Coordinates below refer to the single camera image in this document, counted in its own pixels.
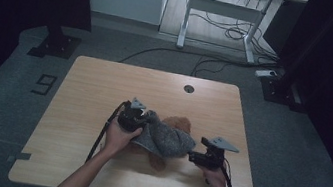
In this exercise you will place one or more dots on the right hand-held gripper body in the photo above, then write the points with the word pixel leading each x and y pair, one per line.
pixel 213 156

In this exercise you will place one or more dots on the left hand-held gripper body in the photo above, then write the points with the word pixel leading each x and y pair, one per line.
pixel 131 120

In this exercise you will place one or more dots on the brown teddy bear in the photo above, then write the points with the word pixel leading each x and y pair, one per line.
pixel 180 122

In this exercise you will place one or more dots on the grey cloth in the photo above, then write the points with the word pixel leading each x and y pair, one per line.
pixel 165 139

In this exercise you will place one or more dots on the person's right hand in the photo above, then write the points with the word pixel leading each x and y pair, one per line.
pixel 213 180

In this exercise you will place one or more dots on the person's left hand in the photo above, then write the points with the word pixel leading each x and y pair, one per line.
pixel 118 140

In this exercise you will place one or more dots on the white power strip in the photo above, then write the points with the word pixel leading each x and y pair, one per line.
pixel 266 73

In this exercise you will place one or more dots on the black stand base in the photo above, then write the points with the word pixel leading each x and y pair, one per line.
pixel 55 45
pixel 281 89

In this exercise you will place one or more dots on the black tape floor mark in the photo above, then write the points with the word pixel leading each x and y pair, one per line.
pixel 44 84

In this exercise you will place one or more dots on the grey tape strip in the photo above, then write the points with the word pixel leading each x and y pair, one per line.
pixel 20 156

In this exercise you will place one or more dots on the white desk frame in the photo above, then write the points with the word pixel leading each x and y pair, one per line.
pixel 225 8

